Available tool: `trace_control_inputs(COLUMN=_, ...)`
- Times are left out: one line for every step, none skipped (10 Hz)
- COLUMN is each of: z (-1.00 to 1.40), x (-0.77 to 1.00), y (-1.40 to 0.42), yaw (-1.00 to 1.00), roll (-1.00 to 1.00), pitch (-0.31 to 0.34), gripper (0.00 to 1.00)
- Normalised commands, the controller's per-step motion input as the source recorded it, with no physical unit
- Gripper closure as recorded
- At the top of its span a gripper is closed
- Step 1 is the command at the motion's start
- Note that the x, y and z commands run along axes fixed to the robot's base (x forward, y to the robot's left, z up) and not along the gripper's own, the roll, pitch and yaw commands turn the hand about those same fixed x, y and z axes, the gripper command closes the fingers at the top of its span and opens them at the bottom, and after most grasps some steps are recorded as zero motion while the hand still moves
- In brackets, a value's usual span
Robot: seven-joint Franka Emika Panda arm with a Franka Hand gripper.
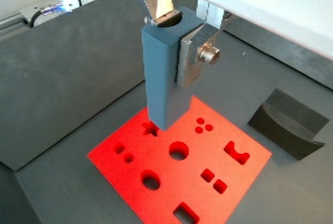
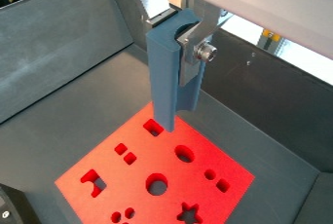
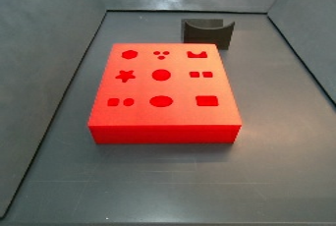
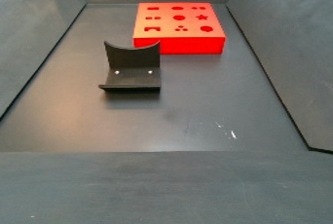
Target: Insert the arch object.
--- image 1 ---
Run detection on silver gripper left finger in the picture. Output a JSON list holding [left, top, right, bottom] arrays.
[[141, 0, 181, 27]]

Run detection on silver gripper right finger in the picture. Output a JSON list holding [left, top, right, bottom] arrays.
[[176, 0, 231, 88]]

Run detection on blue arch block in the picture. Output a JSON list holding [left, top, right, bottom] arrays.
[[142, 7, 204, 131]]

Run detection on black curved holder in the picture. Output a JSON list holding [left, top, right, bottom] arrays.
[[249, 89, 330, 161]]

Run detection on red shape sorter block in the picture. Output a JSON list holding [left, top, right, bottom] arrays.
[[89, 98, 272, 224]]

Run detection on black cable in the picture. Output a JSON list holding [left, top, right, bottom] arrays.
[[27, 9, 45, 29]]

